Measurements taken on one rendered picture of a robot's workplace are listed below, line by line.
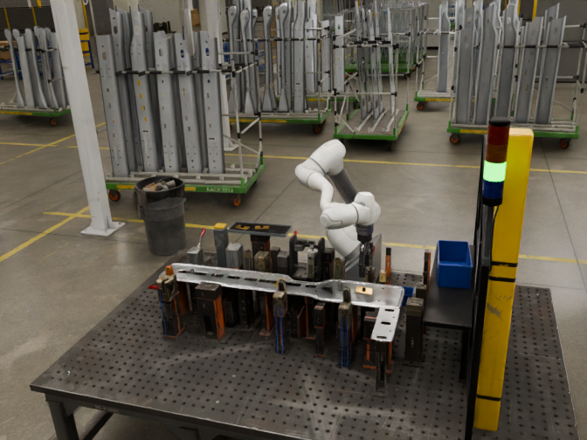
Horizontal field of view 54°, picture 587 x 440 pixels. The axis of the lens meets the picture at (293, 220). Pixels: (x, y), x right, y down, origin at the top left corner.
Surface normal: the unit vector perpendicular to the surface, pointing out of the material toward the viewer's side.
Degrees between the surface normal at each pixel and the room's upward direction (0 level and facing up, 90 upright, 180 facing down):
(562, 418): 0
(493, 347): 90
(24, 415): 0
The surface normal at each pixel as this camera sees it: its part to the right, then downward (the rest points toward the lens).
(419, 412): -0.04, -0.92
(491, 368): -0.29, 0.38
